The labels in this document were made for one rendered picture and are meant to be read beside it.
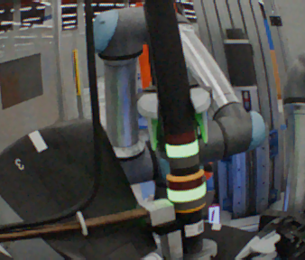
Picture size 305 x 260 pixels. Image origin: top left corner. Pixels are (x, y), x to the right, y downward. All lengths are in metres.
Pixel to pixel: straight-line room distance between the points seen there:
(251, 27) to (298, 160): 0.63
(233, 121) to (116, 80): 0.37
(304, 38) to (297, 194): 1.57
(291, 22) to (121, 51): 1.47
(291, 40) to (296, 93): 1.46
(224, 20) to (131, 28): 0.45
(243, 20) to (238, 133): 0.65
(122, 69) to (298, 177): 0.52
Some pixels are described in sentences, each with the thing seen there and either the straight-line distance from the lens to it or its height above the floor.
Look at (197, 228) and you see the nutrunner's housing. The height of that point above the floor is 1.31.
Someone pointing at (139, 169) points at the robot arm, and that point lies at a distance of 1.20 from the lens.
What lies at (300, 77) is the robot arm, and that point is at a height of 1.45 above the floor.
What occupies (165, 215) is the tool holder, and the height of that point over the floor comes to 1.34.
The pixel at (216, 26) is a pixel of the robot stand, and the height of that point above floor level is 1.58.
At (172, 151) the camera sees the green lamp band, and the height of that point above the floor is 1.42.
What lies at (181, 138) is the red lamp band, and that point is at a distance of 0.47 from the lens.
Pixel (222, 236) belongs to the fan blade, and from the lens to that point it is 0.75.
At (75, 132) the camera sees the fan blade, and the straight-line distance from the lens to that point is 0.59.
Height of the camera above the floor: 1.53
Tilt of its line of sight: 11 degrees down
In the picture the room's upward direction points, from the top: 8 degrees counter-clockwise
